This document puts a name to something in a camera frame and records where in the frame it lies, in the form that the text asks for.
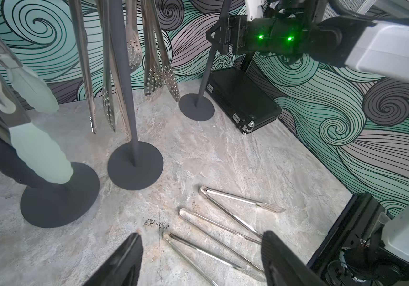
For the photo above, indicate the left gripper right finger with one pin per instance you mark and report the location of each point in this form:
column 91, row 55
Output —
column 281, row 265

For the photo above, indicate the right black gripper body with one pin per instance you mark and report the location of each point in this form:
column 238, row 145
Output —
column 286, row 37

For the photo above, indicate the clear metal tongs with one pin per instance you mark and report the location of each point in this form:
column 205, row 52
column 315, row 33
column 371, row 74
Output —
column 157, row 66

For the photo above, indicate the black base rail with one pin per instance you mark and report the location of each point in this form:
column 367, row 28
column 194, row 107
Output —
column 353, row 253

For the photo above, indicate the black tray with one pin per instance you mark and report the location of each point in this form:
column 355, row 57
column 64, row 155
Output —
column 245, row 103

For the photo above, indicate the dark utensil rack stand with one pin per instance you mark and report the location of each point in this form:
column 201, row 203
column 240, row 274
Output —
column 45, row 204
column 134, row 165
column 196, row 106

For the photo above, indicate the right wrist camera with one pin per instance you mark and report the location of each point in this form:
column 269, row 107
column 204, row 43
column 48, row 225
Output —
column 257, row 9

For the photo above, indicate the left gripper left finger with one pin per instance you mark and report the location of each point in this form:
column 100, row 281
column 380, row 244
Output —
column 123, row 267

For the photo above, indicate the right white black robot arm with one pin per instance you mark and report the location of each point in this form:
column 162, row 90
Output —
column 325, row 30

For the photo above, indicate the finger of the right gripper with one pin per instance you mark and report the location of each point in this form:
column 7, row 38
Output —
column 219, row 35

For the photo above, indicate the green metal tongs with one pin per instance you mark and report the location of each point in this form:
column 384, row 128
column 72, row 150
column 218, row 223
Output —
column 33, row 145

